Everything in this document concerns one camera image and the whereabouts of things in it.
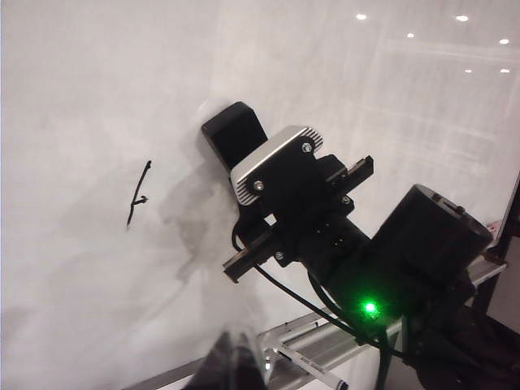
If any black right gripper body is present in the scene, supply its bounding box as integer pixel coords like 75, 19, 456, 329
221, 152, 375, 285

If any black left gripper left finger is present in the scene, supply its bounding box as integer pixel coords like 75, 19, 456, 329
189, 330, 249, 390

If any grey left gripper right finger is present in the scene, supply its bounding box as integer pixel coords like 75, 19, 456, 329
239, 327, 272, 390

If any black magnetic whiteboard eraser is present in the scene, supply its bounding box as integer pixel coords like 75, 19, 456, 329
201, 102, 270, 172

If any aluminium whiteboard marker tray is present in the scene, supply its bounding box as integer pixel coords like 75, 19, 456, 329
129, 255, 509, 390

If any white whiteboard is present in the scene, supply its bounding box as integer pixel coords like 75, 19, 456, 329
0, 0, 520, 390

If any white marker with black cap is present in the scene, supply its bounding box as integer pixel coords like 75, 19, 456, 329
275, 344, 351, 390

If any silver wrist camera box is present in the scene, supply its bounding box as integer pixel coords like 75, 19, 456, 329
228, 124, 325, 209

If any black cable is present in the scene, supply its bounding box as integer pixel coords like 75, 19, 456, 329
306, 270, 394, 390
230, 221, 369, 347

